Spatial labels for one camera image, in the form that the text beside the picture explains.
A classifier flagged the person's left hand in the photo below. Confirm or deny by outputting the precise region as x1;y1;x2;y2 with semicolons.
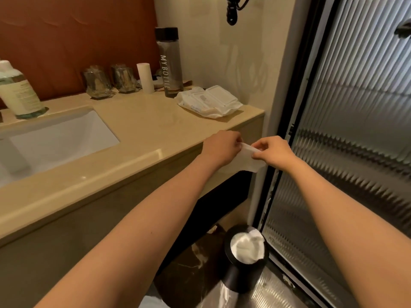
200;130;243;168

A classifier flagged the person's right hand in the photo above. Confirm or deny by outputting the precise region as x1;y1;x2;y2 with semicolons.
251;136;301;172

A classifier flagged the white wet wipe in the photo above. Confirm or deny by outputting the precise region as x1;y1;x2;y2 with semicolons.
231;142;267;174

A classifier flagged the person's right forearm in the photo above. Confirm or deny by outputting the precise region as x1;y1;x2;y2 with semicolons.
284;157;411;308

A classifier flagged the person's left forearm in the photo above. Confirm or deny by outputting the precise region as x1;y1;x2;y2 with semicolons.
34;153;225;308

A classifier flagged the white wet wipe packet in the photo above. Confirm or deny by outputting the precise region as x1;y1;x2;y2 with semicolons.
175;85;243;119

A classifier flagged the ribbed glass door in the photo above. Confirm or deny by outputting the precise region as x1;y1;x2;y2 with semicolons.
257;0;411;308

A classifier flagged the crumpled white tissue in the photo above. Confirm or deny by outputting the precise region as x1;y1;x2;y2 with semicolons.
230;229;266;264

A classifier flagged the clear bottle with black cap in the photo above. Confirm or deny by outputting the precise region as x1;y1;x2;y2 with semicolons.
155;27;184;99

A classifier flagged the white cylindrical tube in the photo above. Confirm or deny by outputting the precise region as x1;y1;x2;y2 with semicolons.
136;63;155;95

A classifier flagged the black trash bin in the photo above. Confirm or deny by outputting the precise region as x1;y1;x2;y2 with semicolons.
220;225;269;294

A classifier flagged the beige vanity counter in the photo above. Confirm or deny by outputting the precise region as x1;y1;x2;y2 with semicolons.
0;88;266;308

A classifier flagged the clear drinking glass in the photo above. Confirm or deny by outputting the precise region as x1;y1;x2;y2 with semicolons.
110;64;139;93
83;65;113;99

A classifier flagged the black hair dryer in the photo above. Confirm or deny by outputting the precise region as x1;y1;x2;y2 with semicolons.
224;0;252;26

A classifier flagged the white sink basin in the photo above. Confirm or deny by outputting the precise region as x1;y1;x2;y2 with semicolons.
0;108;121;189

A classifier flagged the green white-labelled lotion bottle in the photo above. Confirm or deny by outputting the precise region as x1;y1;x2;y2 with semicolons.
0;60;46;120

